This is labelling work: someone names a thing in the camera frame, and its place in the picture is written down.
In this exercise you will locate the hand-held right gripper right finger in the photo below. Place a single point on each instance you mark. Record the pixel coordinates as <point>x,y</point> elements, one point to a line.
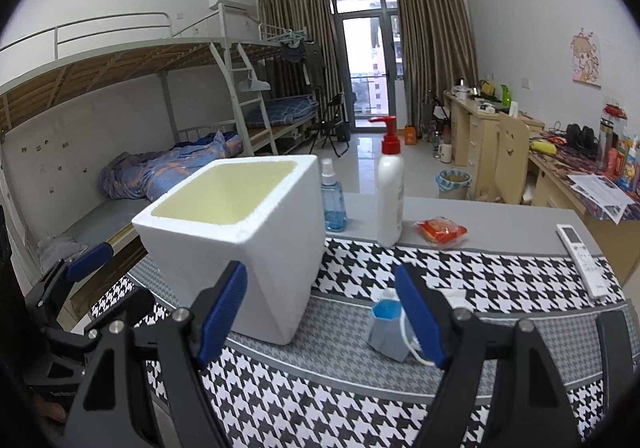
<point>420,313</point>

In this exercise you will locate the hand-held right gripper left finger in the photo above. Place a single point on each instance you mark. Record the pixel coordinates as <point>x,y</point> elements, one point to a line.
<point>222,313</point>

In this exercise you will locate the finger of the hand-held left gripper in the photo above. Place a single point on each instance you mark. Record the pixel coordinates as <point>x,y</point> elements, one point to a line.
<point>90,260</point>
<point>70,338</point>

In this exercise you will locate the white foam box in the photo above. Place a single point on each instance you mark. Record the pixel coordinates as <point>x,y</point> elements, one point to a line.
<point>270,238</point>

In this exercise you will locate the person's left hand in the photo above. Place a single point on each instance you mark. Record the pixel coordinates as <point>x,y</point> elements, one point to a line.
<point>47,409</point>

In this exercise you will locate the grey pillow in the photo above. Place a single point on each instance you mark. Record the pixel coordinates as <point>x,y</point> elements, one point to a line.
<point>60,250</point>

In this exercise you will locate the grey mattress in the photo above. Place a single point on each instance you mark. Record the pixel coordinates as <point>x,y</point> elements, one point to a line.
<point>100,223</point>

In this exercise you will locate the red snack packet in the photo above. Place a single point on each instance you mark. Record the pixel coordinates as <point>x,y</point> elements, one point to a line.
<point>440,230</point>

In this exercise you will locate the houndstooth table cloth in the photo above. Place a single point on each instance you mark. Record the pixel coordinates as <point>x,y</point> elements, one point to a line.
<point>500,278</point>

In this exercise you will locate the blue patterned quilt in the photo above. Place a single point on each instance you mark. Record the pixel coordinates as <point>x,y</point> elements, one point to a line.
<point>150,173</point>

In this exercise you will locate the white lotion pump bottle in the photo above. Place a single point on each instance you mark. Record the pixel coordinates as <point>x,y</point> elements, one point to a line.
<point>390,198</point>

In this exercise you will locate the blue-lined trash bin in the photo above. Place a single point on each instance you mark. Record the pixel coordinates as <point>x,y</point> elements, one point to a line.
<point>452,188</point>

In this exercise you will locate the blue spray bottle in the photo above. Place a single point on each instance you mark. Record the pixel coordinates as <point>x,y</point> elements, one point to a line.
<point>332,208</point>

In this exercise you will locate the white jug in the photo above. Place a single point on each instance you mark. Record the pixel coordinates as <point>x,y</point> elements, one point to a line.
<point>446,153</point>

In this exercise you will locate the white remote control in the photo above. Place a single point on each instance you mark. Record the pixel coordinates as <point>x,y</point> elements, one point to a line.
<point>580,253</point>

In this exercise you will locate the orange bottle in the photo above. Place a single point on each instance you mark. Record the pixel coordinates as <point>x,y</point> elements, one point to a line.
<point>411,137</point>

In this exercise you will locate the light wooden desk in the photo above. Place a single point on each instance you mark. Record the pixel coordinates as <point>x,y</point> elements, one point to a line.
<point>467,128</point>
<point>550,188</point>

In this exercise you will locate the white metal bunk bed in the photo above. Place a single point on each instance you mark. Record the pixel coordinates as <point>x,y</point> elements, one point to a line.
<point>100,63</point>
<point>280,133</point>

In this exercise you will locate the light wooden chair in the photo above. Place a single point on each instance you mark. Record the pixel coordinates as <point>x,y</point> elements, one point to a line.
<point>512,143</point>

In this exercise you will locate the black flat object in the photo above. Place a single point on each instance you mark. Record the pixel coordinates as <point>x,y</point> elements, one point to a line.
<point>612,353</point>

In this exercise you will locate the yellow object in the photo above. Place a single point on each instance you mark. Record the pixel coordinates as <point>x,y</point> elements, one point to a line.
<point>542,147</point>

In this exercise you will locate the colourful desk mat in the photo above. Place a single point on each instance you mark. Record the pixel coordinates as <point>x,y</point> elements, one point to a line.
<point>565,163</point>

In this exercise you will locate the blue plaid bedding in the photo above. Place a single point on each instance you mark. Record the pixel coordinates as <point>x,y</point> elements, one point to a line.
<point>285,109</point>

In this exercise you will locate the printed paper sheets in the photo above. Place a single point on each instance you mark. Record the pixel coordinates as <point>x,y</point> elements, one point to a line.
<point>600,193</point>

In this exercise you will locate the black folding chair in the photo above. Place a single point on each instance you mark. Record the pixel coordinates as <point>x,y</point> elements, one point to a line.
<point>337,108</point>

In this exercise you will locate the metal cooking pot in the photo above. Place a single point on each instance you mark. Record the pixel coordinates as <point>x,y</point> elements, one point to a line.
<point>461,92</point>

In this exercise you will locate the green plastic object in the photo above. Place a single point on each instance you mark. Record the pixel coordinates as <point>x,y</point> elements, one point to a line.
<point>505,94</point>

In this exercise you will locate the black headphones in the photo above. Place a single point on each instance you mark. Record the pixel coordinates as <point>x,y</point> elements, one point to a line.
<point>582,135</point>

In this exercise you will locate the red bottle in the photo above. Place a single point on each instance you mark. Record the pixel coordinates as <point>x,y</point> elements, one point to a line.
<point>613,162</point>

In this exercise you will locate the steel thermos bottle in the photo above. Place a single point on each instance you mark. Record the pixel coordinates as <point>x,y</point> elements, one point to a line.
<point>605,140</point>

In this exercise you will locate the glass balcony door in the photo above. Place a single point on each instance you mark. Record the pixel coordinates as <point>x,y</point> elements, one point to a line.
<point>365,53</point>

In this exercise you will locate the dark hanging clothes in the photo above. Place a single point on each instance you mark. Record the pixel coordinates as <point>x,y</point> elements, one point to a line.
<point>292,53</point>

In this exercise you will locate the brown curtain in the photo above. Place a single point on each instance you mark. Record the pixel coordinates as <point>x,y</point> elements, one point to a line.
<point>435,38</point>
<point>300,13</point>

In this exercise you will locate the red ornament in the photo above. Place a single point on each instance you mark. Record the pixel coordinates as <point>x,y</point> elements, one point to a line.
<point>615,110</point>

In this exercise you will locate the cartoon wall poster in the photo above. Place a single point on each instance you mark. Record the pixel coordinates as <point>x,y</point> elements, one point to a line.
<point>586,58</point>

